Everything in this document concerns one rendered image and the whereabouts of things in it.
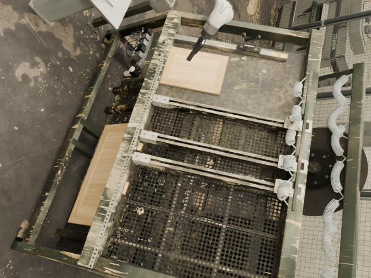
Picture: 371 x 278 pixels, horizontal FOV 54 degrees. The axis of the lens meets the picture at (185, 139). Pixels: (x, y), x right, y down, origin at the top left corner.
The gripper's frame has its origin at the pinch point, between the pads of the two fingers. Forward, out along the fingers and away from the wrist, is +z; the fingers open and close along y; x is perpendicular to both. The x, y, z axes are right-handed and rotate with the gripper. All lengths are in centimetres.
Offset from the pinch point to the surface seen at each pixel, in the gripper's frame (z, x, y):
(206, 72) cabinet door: 16.4, -28.7, 36.3
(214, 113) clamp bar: 27.6, -39.7, -2.2
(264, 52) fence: -20, -62, 47
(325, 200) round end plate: 31, -145, -35
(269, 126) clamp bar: 10, -76, -13
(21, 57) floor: 88, 101, 46
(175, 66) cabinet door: 28, -7, 43
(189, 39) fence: 9, -9, 64
